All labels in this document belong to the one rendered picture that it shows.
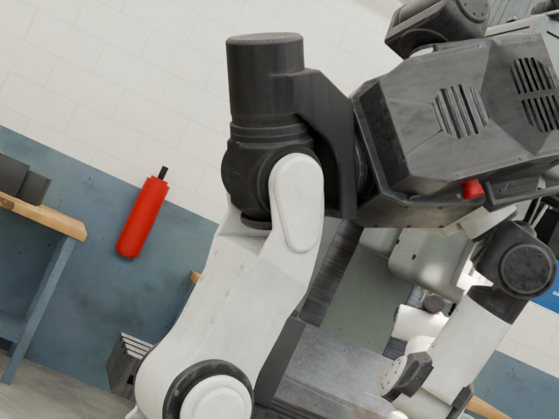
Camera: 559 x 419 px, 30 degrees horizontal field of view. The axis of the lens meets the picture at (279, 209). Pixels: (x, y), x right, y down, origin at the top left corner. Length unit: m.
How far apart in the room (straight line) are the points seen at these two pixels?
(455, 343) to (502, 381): 5.37
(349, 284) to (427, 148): 1.10
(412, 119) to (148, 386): 0.55
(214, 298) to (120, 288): 4.82
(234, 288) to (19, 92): 4.86
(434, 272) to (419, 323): 0.19
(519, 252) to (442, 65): 0.31
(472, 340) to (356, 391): 0.91
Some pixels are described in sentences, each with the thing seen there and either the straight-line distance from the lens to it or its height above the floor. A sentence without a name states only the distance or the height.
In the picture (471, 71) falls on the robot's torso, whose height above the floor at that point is 1.63.
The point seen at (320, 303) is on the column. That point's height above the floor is 1.17.
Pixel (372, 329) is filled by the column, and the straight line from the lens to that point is 2.63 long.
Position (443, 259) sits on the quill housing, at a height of 1.38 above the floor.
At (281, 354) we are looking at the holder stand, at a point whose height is 1.07.
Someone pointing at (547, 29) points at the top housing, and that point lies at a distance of 2.10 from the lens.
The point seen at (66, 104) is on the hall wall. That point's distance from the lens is 6.30.
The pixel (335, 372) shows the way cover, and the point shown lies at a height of 1.04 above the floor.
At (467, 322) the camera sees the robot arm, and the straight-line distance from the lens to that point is 1.71.
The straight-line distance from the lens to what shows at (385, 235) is 2.33.
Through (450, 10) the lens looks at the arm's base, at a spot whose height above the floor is 1.73.
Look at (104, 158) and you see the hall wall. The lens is 6.30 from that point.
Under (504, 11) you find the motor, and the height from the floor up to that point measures 1.97.
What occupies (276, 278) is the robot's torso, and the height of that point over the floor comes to 1.23.
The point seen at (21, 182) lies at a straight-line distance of 5.77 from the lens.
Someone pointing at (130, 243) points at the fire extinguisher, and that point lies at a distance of 6.19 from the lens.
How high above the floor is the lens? 1.28
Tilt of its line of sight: 1 degrees up
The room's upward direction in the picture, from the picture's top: 25 degrees clockwise
